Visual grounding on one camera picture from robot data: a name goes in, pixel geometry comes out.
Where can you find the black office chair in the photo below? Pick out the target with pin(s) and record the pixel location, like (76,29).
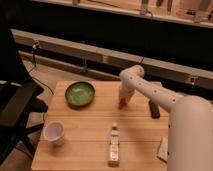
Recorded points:
(18,97)

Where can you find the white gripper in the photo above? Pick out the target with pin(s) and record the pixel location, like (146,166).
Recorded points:
(125,91)

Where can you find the green bowl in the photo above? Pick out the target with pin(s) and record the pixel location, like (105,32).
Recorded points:
(80,94)

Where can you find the white paper cup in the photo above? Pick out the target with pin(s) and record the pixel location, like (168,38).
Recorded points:
(54,133)

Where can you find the clear plastic bottle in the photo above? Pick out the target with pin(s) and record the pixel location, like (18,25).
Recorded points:
(113,160)

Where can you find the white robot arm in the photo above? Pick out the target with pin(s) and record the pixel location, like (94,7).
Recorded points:
(190,126)

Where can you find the black rectangular device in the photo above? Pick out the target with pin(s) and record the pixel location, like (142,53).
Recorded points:
(154,110)

